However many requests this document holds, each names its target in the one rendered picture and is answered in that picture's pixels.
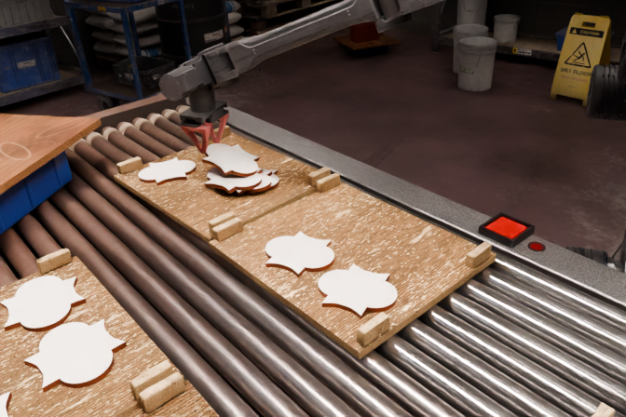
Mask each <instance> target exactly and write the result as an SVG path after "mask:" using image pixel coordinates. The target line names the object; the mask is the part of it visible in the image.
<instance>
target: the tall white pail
mask: <svg viewBox="0 0 626 417"><path fill-rule="evenodd" d="M486 8H487V0H458V5H457V25H462V24H481V25H485V16H486Z"/></svg>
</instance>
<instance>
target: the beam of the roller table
mask: <svg viewBox="0 0 626 417"><path fill-rule="evenodd" d="M224 109H226V110H228V112H229V116H228V119H227V122H226V125H227V126H230V127H231V128H233V129H236V130H238V131H240V132H242V133H244V134H246V135H248V136H250V137H253V138H255V139H256V140H258V141H261V142H263V143H266V144H268V145H270V146H272V147H274V148H276V149H278V150H281V151H282V152H284V153H286V154H288V155H291V156H294V157H296V158H298V159H300V160H302V161H304V162H306V163H308V164H310V165H312V166H314V167H316V168H319V169H321V168H324V167H327V168H330V169H331V174H334V173H336V174H338V175H340V179H342V180H344V181H346V182H349V183H352V184H354V185H356V186H358V187H360V188H361V189H363V190H366V191H368V192H370V193H372V194H374V195H377V196H380V197H382V198H384V199H386V200H387V201H389V202H391V203H394V204H396V205H398V206H400V207H402V208H404V209H408V210H410V211H412V212H413V213H415V214H417V215H419V216H422V217H424V218H426V219H428V220H430V221H432V222H435V223H438V224H439V225H441V226H443V227H445V228H447V229H449V230H452V231H454V232H456V233H458V234H460V235H462V236H465V237H467V238H469V239H471V240H473V241H475V242H477V243H480V244H482V243H483V242H484V241H486V242H488V243H490V244H492V247H491V249H493V250H495V251H497V252H499V253H501V254H503V255H505V256H508V257H510V258H512V259H514V260H515V261H517V262H521V263H523V264H525V265H527V266H529V267H531V268H533V269H535V270H538V271H539V272H541V273H543V274H545V275H547V276H551V277H553V278H555V279H557V280H559V281H561V282H563V283H566V284H567V285H569V286H571V287H573V288H575V289H579V290H581V291H583V292H585V293H587V294H589V295H591V296H593V297H595V298H597V299H599V300H601V301H603V302H605V303H609V304H611V305H613V306H615V307H617V308H618V309H620V310H623V311H625V312H626V274H623V273H622V272H620V271H617V270H615V269H613V268H610V267H608V266H606V265H603V264H601V263H599V262H596V261H593V260H591V259H589V258H586V257H584V256H582V255H579V254H577V253H575V252H573V251H571V250H568V249H565V248H562V247H560V246H558V245H555V244H553V243H552V242H549V241H547V240H544V239H542V238H540V237H537V236H535V235H531V236H529V237H528V238H527V239H525V240H524V241H523V242H521V243H520V244H518V245H517V246H516V247H514V248H513V249H512V248H509V247H507V246H505V245H503V244H501V243H498V242H496V241H495V240H493V239H490V238H488V237H486V236H484V235H480V234H479V226H480V225H482V224H483V223H485V222H487V221H488V220H490V219H491V218H492V217H489V216H487V215H485V214H482V213H481V212H479V211H476V210H474V209H472V208H468V207H465V206H463V205H461V204H458V203H457V202H455V201H452V200H450V199H448V198H445V197H443V196H440V195H437V194H434V193H432V192H431V191H428V190H426V189H424V188H421V187H419V186H417V185H414V184H412V183H409V182H407V181H404V180H402V179H400V178H397V177H395V176H393V175H390V174H388V173H386V172H384V171H382V170H379V169H377V168H373V167H371V166H369V165H366V164H364V163H362V162H360V161H358V160H355V159H353V158H351V157H348V156H346V155H342V154H340V153H338V152H336V151H334V150H331V149H329V148H327V147H324V146H322V145H320V144H317V143H315V142H313V141H310V140H308V139H305V138H303V137H300V136H298V135H296V134H293V133H291V132H290V131H287V130H285V129H283V128H279V127H276V126H274V125H272V124H269V123H267V122H266V121H263V120H261V119H259V118H256V117H254V116H251V115H249V114H245V113H243V112H241V111H239V110H237V109H235V108H232V107H230V106H228V105H227V108H226V107H225V108H224ZM530 242H539V243H541V244H543V245H544V246H545V247H546V248H545V250H543V251H533V250H531V249H530V248H529V247H528V246H527V245H528V243H530Z"/></svg>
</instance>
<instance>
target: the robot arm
mask: <svg viewBox="0 0 626 417"><path fill-rule="evenodd" d="M441 1H443V0H379V2H380V5H381V7H382V9H383V12H384V16H382V13H381V10H380V7H379V5H378V2H377V0H344V1H342V2H339V3H337V4H334V5H332V6H329V7H326V8H324V9H322V10H319V11H317V12H315V13H312V14H310V15H307V16H305V17H303V18H301V19H299V20H295V21H292V22H290V23H288V24H285V25H283V26H280V27H278V28H276V29H274V30H272V31H269V32H267V33H264V34H259V35H256V36H251V37H242V38H240V39H238V40H235V41H233V42H231V43H228V44H226V45H224V44H223V43H221V44H218V45H216V46H213V47H209V48H206V49H205V50H203V51H200V52H199V53H198V54H197V55H198V57H196V58H194V59H192V60H190V61H186V62H184V63H183V64H181V65H179V66H177V67H178V68H177V69H175V70H173V71H171V72H169V73H167V74H164V75H163V76H161V78H160V80H159V88H160V90H161V92H162V94H163V95H164V96H165V97H166V98H167V99H168V100H170V101H177V100H179V99H181V98H182V97H184V96H186V95H187V94H188V99H189V103H190V108H188V109H187V110H185V111H184V112H182V113H180V114H179V116H180V120H181V121H183V122H181V128H182V130H183V131H184V132H185V134H186V135H187V136H188V137H189V138H190V139H191V140H192V142H193V143H194V144H195V146H196V147H197V148H198V150H199V151H200V152H201V153H202V154H206V153H207V148H208V142H209V136H210V135H211V138H212V140H213V142H214V143H220V140H221V138H222V134H223V131H224V128H225V124H226V122H227V119H228V116H229V112H228V110H226V109H224V108H225V107H226V108H227V101H216V100H215V97H214V90H213V89H214V88H216V87H220V88H225V87H229V86H232V85H234V84H236V83H237V82H238V81H239V80H238V77H239V76H240V75H241V74H243V73H245V72H247V71H249V70H250V69H252V68H254V67H255V66H256V65H257V64H258V63H260V62H262V61H264V60H266V59H268V58H271V57H273V56H276V55H278V54H280V53H282V52H285V51H288V50H290V49H293V48H295V47H299V46H302V45H303V44H306V43H309V42H311V41H314V40H316V39H319V38H321V37H323V36H325V35H328V34H332V33H335V32H337V31H340V30H342V29H345V28H346V27H349V26H352V25H356V24H360V23H364V22H374V23H375V26H376V29H377V31H378V32H379V33H381V32H384V31H386V30H388V29H391V28H393V27H396V26H399V25H401V24H404V23H405V22H408V21H410V20H412V19H413V15H412V12H413V11H416V10H418V9H421V8H424V7H429V6H432V5H434V4H437V3H440V2H441ZM196 120H197V121H196ZM217 120H220V126H219V129H218V133H217V137H216V136H215V133H214V130H213V127H212V123H214V122H215V121H217ZM201 123H205V125H202V124H201ZM193 131H198V132H199V133H201V134H202V147H201V145H200V143H199V141H198V140H197V137H196V135H195V133H194V132H193Z"/></svg>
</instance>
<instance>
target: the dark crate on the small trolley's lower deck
mask: <svg viewBox="0 0 626 417"><path fill-rule="evenodd" d="M135 59H136V63H137V68H138V73H139V78H140V83H141V87H142V88H147V89H151V88H153V87H157V86H159V80H160V78H161V76H163V75H164V74H167V73H169V72H171V71H173V70H175V69H176V68H175V63H174V62H175V61H169V60H163V59H158V58H153V57H147V56H138V57H135ZM112 66H113V67H112V68H114V71H113V73H115V79H116V82H117V83H121V84H126V85H131V86H135V85H134V80H133V75H132V70H131V69H130V67H131V66H130V61H129V59H128V60H125V61H121V62H118V63H115V64H112Z"/></svg>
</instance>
